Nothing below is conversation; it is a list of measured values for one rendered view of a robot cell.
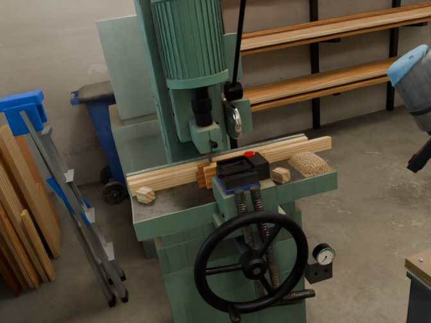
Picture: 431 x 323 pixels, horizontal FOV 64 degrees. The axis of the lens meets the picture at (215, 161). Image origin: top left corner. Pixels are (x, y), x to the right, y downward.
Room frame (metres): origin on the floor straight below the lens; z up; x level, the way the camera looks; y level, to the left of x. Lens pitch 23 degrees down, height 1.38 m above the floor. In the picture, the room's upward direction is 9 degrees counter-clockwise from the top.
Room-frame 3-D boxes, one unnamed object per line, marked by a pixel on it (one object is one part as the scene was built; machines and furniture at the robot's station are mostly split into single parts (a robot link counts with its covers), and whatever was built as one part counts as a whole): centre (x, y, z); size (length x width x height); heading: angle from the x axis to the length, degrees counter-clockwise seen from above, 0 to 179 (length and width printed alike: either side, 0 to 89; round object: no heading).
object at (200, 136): (1.02, 0.02, 1.03); 0.14 x 0.07 x 0.09; 11
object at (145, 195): (0.90, 0.22, 0.92); 0.04 x 0.03 x 0.03; 52
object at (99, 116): (2.87, 0.75, 0.48); 0.64 x 0.54 x 0.97; 107
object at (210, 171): (0.94, -0.05, 0.93); 0.18 x 0.02 x 0.07; 101
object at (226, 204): (0.81, -0.06, 0.92); 0.15 x 0.13 x 0.09; 101
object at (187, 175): (1.01, -0.06, 0.92); 0.67 x 0.02 x 0.04; 101
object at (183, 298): (1.11, 0.04, 0.36); 0.58 x 0.45 x 0.71; 11
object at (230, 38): (1.24, -0.09, 1.23); 0.09 x 0.08 x 0.15; 11
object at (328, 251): (0.84, -0.28, 0.65); 0.06 x 0.04 x 0.08; 101
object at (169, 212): (0.90, -0.04, 0.87); 0.61 x 0.30 x 0.06; 101
